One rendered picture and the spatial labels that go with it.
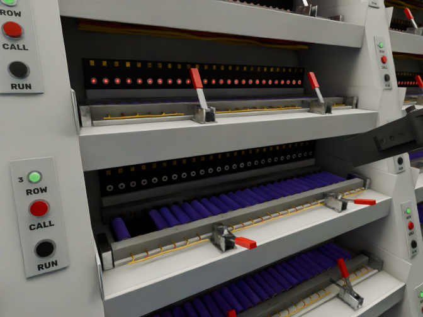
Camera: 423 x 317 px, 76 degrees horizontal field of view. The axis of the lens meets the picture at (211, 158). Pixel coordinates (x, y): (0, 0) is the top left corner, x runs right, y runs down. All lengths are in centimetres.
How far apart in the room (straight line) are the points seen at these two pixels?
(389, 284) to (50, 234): 67
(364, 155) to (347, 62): 48
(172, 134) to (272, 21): 29
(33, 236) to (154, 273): 15
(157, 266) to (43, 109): 24
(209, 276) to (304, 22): 48
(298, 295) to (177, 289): 29
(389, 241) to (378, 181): 14
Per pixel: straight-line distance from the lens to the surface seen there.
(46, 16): 40
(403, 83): 123
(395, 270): 78
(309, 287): 64
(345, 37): 70
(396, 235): 75
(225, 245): 43
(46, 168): 34
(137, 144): 36
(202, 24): 47
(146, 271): 40
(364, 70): 74
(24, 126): 35
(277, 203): 53
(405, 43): 91
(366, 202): 56
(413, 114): 25
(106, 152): 36
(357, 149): 31
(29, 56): 37
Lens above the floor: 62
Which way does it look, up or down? 1 degrees up
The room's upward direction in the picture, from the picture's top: 9 degrees counter-clockwise
